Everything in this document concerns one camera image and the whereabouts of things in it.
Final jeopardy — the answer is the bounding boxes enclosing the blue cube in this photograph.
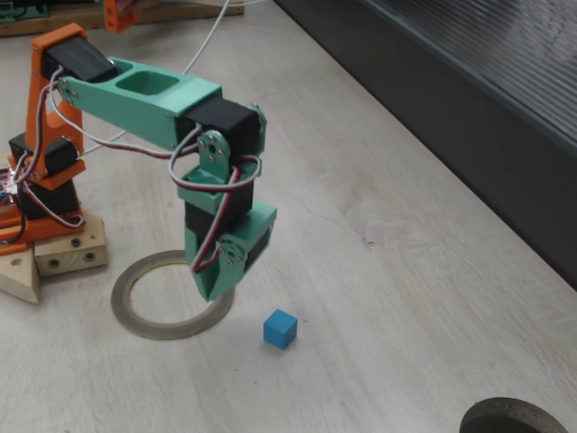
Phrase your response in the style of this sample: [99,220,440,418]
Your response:
[262,309,299,351]

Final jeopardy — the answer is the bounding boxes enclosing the wooden board under leader arm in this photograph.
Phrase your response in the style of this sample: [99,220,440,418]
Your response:
[0,0,244,38]

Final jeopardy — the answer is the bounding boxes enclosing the person's hand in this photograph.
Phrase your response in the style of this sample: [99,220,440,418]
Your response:
[120,0,160,13]

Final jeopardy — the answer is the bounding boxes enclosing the white usb cable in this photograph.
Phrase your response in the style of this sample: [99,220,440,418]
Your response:
[80,0,267,157]

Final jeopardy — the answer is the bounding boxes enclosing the grey ring of tape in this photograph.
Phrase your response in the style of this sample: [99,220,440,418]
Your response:
[110,249,236,341]

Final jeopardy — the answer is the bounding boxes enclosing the short wooden base block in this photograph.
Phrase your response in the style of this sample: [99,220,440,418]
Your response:
[34,214,110,277]

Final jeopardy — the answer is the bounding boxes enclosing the grey partition with ribbed glass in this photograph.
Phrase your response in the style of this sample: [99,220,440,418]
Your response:
[274,0,577,292]

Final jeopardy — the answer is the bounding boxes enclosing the round cable hole grommet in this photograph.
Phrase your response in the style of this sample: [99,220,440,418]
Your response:
[458,396,572,433]

